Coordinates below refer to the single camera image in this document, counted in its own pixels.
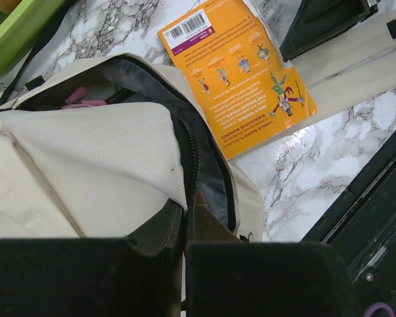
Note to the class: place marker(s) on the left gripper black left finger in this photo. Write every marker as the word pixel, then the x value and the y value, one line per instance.
pixel 136 275

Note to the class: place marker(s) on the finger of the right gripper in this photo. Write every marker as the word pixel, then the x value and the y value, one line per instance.
pixel 318 21

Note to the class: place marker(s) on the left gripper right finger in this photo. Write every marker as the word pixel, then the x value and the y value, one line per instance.
pixel 227 276

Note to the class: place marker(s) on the orange yellow book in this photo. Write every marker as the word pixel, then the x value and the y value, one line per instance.
pixel 236 72

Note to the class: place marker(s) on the beige canvas backpack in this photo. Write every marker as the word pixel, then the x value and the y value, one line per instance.
pixel 104 171

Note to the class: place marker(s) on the pink pencil case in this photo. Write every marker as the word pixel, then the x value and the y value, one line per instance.
pixel 77 100

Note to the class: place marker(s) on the green vegetable tray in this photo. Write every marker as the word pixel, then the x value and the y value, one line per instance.
pixel 19 29

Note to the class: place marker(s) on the brown mushroom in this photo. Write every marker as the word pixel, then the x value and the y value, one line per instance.
pixel 8 6

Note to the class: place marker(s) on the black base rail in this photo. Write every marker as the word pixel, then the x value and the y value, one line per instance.
pixel 361 226

